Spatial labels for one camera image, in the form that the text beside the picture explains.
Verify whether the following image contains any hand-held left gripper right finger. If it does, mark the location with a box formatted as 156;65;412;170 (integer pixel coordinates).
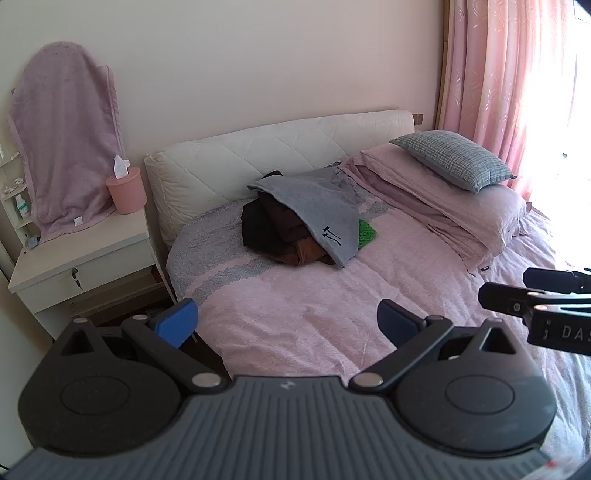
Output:
348;298;521;394

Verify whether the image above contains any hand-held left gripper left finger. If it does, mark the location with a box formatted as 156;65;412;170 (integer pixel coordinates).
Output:
59;298;230;394

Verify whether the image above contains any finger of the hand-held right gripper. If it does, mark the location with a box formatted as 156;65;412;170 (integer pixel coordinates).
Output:
478;281;591;325
523;267;591;295

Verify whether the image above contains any grey knit skirt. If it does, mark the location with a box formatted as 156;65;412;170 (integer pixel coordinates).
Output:
247;165;363;270

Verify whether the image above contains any green cloth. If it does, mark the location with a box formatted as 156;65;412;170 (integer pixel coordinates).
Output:
358;218;380;250

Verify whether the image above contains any pink pillow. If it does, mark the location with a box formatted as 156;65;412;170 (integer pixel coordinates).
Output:
360;142;528;252

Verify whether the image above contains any pink grey striped blanket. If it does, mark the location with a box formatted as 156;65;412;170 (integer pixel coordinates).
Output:
165;185;591;467

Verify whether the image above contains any white nightstand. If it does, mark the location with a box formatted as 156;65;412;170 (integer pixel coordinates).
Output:
8;210;168;343

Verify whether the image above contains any rust brown garment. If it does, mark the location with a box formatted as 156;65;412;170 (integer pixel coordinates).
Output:
276;237;334;268

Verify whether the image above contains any folded pink sheet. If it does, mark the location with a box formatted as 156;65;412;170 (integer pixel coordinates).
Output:
338;156;496;274

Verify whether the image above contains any black garment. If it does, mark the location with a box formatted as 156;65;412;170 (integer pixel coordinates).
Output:
241;199;301;262

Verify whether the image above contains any pink round tissue box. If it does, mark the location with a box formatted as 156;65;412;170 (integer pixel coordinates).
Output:
105;167;148;215

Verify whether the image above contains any dark brown garment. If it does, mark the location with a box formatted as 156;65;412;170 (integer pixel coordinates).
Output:
257;170;315;246

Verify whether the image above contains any grey checked pillow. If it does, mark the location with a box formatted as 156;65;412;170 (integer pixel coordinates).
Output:
389;130;519;193

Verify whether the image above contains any cream quilted headboard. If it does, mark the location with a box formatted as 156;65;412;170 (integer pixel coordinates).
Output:
143;109;416;250

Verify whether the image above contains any pink curtain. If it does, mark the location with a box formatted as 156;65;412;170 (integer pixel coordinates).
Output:
438;0;591;206

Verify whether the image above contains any white shelf rack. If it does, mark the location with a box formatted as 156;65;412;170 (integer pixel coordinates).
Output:
0;143;38;252

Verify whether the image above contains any pink towel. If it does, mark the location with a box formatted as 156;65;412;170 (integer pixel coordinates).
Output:
6;41;126;243

